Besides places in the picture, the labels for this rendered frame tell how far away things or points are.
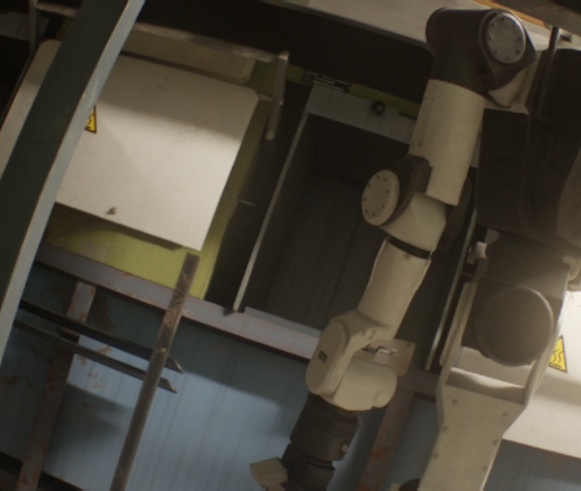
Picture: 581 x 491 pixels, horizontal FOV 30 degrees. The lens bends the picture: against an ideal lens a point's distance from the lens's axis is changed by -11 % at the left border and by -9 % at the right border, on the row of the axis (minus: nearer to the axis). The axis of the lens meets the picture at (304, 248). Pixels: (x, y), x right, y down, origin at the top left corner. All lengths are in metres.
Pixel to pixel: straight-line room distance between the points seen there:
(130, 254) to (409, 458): 0.81
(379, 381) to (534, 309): 0.27
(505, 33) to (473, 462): 0.66
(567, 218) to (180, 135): 1.27
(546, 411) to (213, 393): 0.79
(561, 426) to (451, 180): 1.07
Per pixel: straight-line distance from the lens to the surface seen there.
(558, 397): 2.58
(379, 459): 2.65
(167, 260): 2.73
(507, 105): 1.73
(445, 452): 1.76
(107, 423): 2.75
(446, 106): 1.63
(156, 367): 2.46
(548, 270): 1.67
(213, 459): 2.71
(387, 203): 1.62
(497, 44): 1.61
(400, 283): 1.64
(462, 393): 1.77
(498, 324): 1.58
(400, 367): 2.63
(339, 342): 1.64
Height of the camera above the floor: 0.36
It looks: 15 degrees up
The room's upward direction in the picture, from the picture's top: 19 degrees clockwise
